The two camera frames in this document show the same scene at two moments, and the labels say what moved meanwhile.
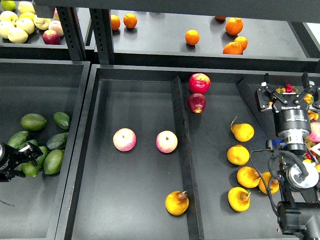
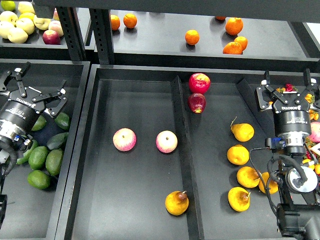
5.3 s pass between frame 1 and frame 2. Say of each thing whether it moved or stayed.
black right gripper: stayed
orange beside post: stayed
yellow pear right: stayed
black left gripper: moved
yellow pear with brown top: stayed
